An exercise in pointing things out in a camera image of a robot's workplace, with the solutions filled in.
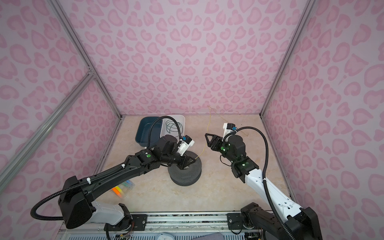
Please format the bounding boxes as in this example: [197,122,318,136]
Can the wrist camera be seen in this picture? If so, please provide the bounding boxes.
[223,123,237,141]
[177,135,195,156]

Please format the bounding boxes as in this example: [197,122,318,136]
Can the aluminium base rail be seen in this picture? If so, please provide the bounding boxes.
[56,211,275,240]

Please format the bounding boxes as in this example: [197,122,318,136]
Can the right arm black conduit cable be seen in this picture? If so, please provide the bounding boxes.
[230,126,296,240]

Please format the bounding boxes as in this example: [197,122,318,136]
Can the pack of highlighter markers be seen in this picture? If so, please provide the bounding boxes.
[112,180,135,199]

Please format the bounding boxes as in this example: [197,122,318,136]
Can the diagonal aluminium frame bar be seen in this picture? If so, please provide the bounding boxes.
[1,71,94,192]

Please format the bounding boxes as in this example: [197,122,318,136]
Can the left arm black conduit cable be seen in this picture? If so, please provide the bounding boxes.
[29,115,184,221]

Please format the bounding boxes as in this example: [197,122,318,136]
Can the dark grey spool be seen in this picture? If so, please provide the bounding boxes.
[168,158,202,187]

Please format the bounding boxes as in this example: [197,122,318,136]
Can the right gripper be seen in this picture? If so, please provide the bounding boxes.
[204,133,237,164]

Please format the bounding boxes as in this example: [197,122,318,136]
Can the dark teal plastic bin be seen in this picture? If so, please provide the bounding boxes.
[135,117,162,147]

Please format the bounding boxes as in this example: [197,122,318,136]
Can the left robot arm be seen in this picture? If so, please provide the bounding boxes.
[58,135,195,231]

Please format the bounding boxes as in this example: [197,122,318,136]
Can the dark green cable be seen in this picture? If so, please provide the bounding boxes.
[165,119,184,134]

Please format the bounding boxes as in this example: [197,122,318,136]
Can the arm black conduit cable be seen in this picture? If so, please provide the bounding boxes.
[29,115,184,221]
[230,126,296,240]

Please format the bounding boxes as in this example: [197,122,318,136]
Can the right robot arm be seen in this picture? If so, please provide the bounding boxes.
[205,134,323,240]

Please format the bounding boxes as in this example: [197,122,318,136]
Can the white plastic bin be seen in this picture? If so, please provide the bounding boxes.
[160,115,186,138]

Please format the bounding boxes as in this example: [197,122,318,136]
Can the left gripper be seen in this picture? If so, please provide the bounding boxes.
[162,150,198,170]

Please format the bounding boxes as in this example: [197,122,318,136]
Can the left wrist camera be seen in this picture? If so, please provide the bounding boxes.
[177,135,195,156]

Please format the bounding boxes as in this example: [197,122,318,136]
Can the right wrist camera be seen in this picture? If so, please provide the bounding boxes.
[223,123,237,141]

